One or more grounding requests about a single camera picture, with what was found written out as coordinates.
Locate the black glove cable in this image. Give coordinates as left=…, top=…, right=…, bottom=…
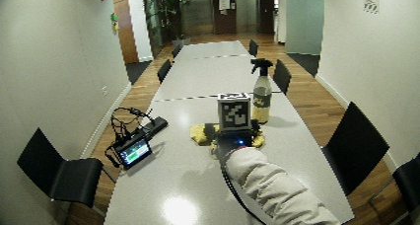
left=220, top=159, right=269, bottom=225

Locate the green potted plant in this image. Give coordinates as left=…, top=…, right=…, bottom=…
left=145, top=0, right=200, bottom=49

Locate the black monitor with green screen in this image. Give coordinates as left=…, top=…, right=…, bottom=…
left=112, top=137, right=155, bottom=171

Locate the green yellow wall decoration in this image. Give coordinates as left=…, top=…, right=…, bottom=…
left=109, top=12, right=121, bottom=33

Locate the brown wooden wall panel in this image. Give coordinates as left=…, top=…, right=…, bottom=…
left=112, top=0, right=141, bottom=65

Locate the dark wooden door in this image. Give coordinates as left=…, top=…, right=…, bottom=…
left=212, top=0, right=238, bottom=35

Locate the black rectangular box device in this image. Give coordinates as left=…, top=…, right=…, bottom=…
left=133, top=115, right=169, bottom=141

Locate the yellow cloth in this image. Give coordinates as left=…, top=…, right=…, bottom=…
left=189, top=122, right=266, bottom=160

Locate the black chair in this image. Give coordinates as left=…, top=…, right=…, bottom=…
left=170, top=41, right=185, bottom=59
left=272, top=58, right=293, bottom=95
left=157, top=58, right=173, bottom=85
left=248, top=38, right=261, bottom=58
left=321, top=101, right=391, bottom=197
left=16, top=127, right=105, bottom=209
left=367, top=152, right=420, bottom=225

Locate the black and white wall poster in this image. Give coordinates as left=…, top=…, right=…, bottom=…
left=363, top=0, right=380, bottom=15

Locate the frosted glass partition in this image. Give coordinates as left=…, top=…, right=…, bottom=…
left=283, top=0, right=327, bottom=56

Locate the white marker cube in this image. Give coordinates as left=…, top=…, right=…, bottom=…
left=217, top=92, right=254, bottom=132

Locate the black cable bundle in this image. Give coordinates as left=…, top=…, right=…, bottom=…
left=104, top=107, right=156, bottom=170

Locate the spray bottle with black trigger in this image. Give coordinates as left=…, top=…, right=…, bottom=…
left=250, top=57, right=274, bottom=124

